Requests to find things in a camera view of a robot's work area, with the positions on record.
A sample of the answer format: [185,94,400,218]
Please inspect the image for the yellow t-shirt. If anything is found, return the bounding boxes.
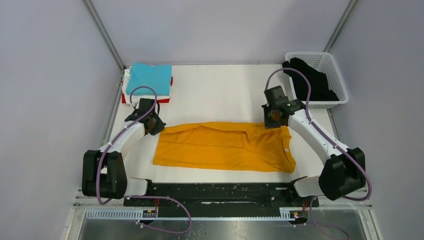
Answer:
[152,122,297,173]

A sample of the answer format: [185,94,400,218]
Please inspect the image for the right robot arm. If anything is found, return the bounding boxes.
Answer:
[262,86,367,206]

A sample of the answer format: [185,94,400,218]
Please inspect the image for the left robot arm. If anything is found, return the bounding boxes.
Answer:
[81,98,166,206]

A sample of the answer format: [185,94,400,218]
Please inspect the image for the folded white t-shirt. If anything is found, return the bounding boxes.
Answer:
[122,66,174,106]

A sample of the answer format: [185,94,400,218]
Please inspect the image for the black t-shirt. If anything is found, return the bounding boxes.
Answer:
[282,57,339,102]

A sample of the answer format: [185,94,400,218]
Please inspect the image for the folded turquoise t-shirt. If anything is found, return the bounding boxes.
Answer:
[125,62,172,97]

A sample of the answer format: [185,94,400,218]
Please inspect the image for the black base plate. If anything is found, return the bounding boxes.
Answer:
[123,182,319,217]

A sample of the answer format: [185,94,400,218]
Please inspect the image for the white cable duct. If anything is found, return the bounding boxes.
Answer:
[85,207,307,222]

